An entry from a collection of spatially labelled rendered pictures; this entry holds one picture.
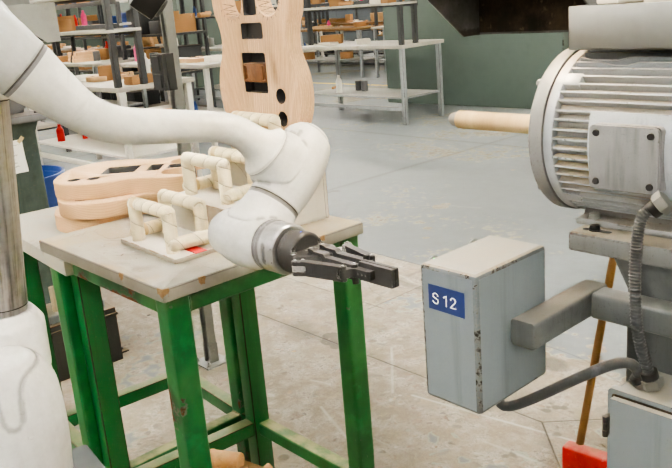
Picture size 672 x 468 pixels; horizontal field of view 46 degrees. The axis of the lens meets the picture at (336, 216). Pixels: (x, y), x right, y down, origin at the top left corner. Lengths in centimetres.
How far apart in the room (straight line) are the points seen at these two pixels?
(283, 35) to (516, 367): 107
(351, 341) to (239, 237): 75
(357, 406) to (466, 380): 106
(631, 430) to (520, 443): 166
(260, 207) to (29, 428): 51
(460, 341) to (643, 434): 27
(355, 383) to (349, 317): 19
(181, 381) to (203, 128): 62
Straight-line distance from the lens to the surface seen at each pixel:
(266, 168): 142
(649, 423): 117
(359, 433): 219
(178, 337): 173
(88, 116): 131
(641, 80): 117
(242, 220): 141
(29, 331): 152
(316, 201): 203
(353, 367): 210
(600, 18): 119
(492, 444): 282
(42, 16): 322
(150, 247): 194
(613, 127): 113
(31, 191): 356
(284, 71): 195
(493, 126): 139
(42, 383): 136
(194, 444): 185
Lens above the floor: 148
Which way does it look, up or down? 15 degrees down
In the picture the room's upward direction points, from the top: 5 degrees counter-clockwise
